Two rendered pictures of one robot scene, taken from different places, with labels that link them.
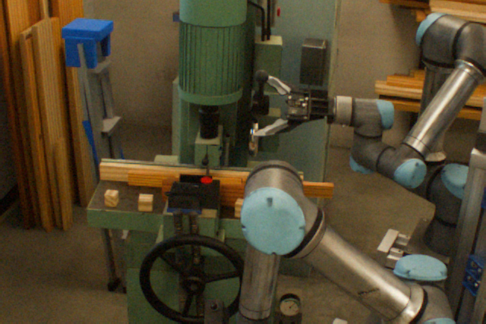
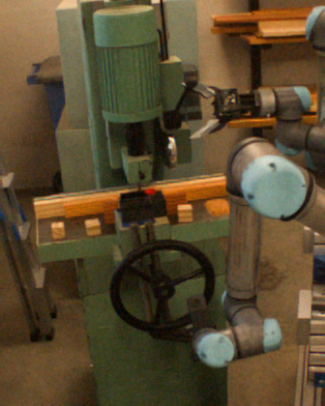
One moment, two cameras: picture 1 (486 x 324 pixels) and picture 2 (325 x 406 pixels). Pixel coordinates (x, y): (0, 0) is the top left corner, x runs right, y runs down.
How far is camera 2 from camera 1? 0.40 m
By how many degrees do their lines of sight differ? 10
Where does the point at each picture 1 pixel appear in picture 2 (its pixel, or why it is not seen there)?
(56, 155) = not seen: outside the picture
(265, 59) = (168, 77)
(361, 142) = (286, 127)
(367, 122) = (289, 107)
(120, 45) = not seen: outside the picture
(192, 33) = (114, 55)
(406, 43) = (237, 70)
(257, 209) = (262, 176)
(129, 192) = (70, 223)
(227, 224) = (174, 231)
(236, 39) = (154, 56)
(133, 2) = not seen: outside the picture
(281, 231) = (286, 192)
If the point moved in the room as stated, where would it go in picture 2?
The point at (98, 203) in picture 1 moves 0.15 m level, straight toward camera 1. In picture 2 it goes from (45, 239) to (61, 261)
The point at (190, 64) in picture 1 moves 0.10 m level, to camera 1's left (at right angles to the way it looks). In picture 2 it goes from (116, 85) to (79, 90)
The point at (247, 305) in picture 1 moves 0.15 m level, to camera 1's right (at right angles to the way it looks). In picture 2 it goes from (238, 286) to (297, 275)
